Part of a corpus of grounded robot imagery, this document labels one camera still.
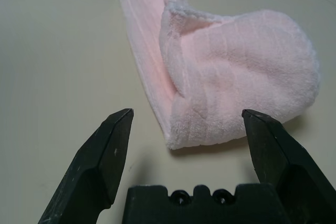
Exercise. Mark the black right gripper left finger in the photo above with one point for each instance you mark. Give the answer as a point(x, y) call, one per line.
point(102, 161)

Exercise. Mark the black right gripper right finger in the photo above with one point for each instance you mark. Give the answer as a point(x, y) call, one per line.
point(283, 163)

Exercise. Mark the pink terry towel with embroidery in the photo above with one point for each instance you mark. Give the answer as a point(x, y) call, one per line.
point(236, 72)

